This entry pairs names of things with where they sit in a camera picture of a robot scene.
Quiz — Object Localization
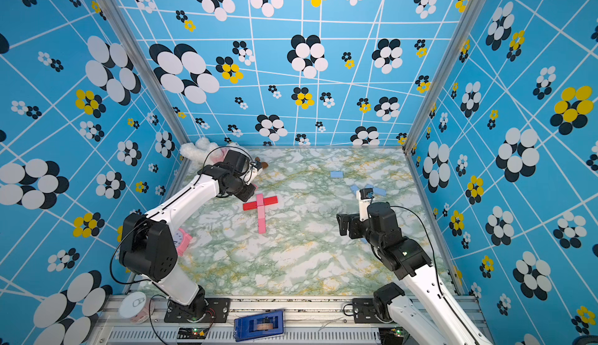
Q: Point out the red block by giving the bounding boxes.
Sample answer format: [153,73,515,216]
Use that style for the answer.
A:
[243,202,258,211]
[263,196,278,206]

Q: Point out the pink block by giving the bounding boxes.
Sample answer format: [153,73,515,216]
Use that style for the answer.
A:
[258,219,266,234]
[257,206,266,221]
[256,194,265,209]

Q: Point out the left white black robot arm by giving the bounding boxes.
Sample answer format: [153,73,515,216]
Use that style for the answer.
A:
[118,148,268,322]

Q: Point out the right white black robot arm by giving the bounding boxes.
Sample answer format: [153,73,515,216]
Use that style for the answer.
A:
[336,203,491,344]

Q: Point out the white pink plush toy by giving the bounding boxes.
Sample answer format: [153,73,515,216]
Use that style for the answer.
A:
[180,137,229,164]

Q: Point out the pink alarm clock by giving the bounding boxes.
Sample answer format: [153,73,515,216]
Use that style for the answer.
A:
[173,228,192,256]

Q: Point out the right circuit board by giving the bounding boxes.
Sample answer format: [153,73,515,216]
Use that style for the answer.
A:
[382,328,404,340]

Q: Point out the circuit board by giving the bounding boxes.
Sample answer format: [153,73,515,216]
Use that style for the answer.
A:
[382,328,404,340]
[177,327,210,340]

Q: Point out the blue box device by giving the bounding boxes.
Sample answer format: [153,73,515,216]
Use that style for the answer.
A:
[234,310,284,342]

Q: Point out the left circuit board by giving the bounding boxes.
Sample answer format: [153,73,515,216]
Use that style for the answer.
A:
[177,327,210,340]

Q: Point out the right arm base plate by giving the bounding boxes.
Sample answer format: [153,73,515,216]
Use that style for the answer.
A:
[350,298,395,324]

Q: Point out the aluminium front rail frame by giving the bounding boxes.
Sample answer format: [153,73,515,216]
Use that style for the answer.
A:
[88,295,495,345]

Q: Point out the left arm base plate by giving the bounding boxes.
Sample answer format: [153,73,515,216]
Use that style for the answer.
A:
[164,298,231,324]

